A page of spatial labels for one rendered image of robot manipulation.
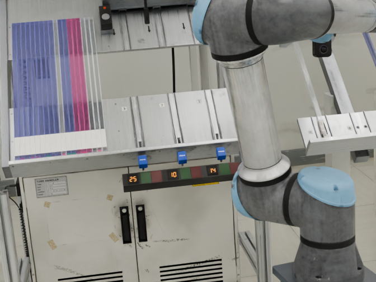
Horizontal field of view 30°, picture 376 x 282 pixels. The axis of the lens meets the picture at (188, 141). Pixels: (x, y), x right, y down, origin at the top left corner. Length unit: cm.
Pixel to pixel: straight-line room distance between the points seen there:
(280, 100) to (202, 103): 203
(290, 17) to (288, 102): 280
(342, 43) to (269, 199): 268
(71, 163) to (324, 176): 77
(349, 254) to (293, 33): 49
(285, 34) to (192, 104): 80
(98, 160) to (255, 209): 58
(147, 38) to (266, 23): 96
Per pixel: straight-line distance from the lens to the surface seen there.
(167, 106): 205
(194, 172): 194
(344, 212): 147
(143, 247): 238
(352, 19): 148
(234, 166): 196
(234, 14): 132
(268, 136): 146
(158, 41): 220
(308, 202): 147
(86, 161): 196
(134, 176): 193
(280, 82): 404
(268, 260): 214
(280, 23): 129
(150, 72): 390
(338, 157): 216
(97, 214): 233
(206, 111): 204
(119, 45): 219
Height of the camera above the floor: 124
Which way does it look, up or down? 15 degrees down
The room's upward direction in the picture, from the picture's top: 4 degrees counter-clockwise
